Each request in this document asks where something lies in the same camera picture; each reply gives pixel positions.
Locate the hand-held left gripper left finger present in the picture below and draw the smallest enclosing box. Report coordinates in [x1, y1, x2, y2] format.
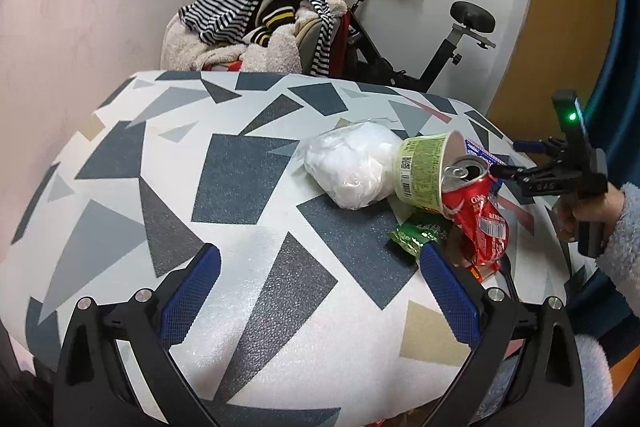
[52, 243, 222, 427]

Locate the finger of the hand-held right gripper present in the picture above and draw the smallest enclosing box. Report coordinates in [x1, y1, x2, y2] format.
[512, 137, 567, 156]
[487, 159, 551, 184]

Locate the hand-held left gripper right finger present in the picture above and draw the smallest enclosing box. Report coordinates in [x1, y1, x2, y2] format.
[419, 242, 588, 427]

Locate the red snack wrapper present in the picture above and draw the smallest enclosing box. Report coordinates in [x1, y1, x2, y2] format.
[452, 256, 502, 284]

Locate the crushed red soda can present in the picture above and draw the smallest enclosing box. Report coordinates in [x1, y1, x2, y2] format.
[441, 155, 508, 269]

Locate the green and gold snack packet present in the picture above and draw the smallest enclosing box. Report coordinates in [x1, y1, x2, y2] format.
[389, 213, 452, 264]

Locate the green paper noodle cup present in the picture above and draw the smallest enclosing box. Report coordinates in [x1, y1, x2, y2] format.
[393, 130, 467, 219]

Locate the white plastic bag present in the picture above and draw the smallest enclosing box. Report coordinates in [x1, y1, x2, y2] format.
[303, 119, 403, 210]

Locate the person's right forearm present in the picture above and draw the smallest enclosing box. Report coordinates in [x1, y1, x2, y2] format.
[594, 183, 640, 324]

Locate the person's left forearm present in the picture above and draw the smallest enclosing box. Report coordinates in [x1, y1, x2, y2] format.
[574, 334, 615, 427]

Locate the person's right hand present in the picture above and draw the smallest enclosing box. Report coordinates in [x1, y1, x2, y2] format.
[555, 189, 626, 244]

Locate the blue and white packet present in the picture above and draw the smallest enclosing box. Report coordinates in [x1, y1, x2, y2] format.
[464, 138, 512, 168]

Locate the black plastic fork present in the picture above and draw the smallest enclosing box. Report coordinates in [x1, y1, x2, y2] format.
[499, 251, 522, 304]

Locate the wooden door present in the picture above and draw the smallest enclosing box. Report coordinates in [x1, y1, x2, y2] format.
[487, 0, 620, 158]

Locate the black exercise bike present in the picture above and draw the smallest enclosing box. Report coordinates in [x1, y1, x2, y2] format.
[311, 0, 497, 94]

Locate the red garment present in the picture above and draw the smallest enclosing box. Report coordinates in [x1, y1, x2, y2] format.
[329, 14, 352, 78]

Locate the cream fluffy coat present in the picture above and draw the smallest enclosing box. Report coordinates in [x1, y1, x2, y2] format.
[161, 6, 303, 74]

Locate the black garment with yellow stripes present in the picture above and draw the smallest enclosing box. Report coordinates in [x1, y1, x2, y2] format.
[249, 2, 297, 46]

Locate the black and white striped shirt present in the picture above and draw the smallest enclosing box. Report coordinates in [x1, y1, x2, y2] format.
[179, 0, 337, 78]

